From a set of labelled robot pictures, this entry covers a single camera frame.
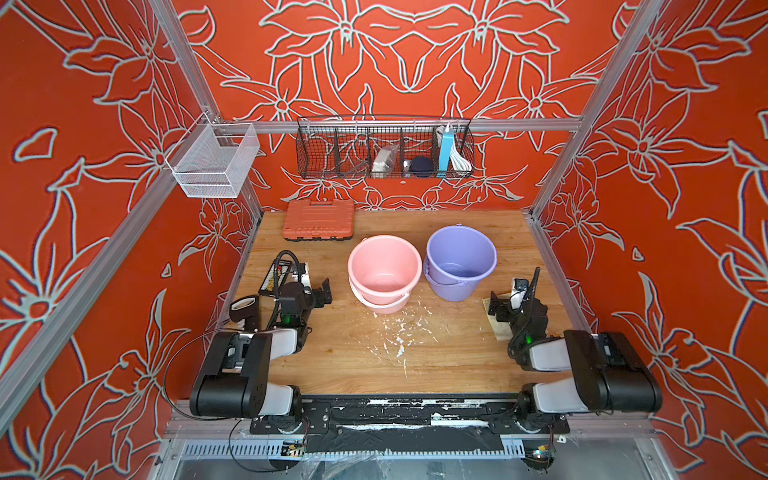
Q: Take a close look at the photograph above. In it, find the yellow cloth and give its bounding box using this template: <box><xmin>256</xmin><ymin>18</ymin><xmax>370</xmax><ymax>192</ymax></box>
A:
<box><xmin>483</xmin><ymin>297</ymin><xmax>514</xmax><ymax>343</ymax></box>

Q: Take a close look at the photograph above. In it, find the purple plastic bucket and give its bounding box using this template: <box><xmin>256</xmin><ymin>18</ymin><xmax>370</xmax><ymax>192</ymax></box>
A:
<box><xmin>423</xmin><ymin>225</ymin><xmax>498</xmax><ymax>302</ymax></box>

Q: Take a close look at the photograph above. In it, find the pink plastic bucket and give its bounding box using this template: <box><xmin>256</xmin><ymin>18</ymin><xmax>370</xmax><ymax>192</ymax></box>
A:
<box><xmin>347</xmin><ymin>235</ymin><xmax>423</xmax><ymax>315</ymax></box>

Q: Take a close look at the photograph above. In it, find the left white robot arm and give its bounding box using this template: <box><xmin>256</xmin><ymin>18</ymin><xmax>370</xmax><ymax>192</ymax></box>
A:
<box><xmin>189</xmin><ymin>250</ymin><xmax>332</xmax><ymax>423</ymax></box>

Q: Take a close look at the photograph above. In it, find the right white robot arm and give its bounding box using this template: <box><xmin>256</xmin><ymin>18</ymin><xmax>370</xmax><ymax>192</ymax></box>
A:
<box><xmin>486</xmin><ymin>269</ymin><xmax>663</xmax><ymax>426</ymax></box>

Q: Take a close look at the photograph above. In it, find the black snack packet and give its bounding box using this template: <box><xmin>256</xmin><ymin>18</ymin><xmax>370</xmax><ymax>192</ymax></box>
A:
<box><xmin>258</xmin><ymin>259</ymin><xmax>294</xmax><ymax>297</ymax></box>

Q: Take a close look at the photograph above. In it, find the red plastic tool case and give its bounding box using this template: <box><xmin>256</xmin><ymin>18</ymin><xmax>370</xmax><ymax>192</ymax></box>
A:
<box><xmin>282</xmin><ymin>199</ymin><xmax>355</xmax><ymax>241</ymax></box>

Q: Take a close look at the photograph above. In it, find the grey wrapped package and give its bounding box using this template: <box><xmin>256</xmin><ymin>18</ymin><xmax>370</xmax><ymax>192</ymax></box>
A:
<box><xmin>371</xmin><ymin>145</ymin><xmax>399</xmax><ymax>179</ymax></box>

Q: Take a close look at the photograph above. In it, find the dark blue round object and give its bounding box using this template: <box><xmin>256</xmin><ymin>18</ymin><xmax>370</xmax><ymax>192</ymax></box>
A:
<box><xmin>409</xmin><ymin>156</ymin><xmax>434</xmax><ymax>179</ymax></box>

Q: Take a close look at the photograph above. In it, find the white cable bundle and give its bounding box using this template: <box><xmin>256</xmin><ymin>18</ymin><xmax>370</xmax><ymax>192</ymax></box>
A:
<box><xmin>451</xmin><ymin>130</ymin><xmax>474</xmax><ymax>178</ymax></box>

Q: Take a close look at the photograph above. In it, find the black wire wall basket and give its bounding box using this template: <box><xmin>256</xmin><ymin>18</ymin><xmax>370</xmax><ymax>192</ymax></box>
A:
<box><xmin>295</xmin><ymin>115</ymin><xmax>476</xmax><ymax>180</ymax></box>

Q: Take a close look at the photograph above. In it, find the white mesh wall basket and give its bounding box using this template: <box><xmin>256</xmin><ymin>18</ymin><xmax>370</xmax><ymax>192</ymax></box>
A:
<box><xmin>167</xmin><ymin>124</ymin><xmax>260</xmax><ymax>199</ymax></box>

